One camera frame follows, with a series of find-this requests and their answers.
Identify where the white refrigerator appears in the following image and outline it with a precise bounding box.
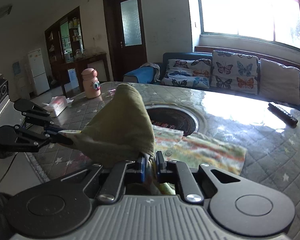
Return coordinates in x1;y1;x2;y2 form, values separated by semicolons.
27;49;50;95

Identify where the white tissue box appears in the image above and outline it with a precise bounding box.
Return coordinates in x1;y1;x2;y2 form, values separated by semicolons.
43;96;74;118

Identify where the beige plain cushion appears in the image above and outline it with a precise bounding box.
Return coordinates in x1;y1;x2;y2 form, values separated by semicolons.
259;59;300;105

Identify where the window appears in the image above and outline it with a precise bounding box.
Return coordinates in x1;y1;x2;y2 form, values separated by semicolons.
199;0;300;51

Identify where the dark wooden cabinet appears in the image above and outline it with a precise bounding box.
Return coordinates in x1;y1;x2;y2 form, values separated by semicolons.
44;7;110;96

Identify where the dark blue sofa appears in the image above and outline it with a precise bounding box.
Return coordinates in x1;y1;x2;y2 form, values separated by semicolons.
122;51;300;117

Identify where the black remote control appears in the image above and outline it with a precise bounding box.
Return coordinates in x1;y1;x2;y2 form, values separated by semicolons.
268;102;298;127

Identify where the round black induction cooktop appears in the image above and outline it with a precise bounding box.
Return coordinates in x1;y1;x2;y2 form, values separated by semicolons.
146;104;199;137

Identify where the dark wooden door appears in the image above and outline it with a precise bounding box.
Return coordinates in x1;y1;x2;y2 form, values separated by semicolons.
103;0;147;81

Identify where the colourful patterned child garment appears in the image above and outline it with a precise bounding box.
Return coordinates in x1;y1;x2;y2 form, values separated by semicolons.
60;84;247;195

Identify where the lying butterfly print cushion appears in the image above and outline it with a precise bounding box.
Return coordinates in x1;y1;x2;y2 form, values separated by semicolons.
161;59;212;89

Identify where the pink cartoon thermos bottle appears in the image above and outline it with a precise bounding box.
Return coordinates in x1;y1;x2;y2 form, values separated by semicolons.
81;68;101;99

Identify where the upright butterfly print cushion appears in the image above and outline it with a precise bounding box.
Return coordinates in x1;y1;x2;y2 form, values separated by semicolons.
210;50;258;95

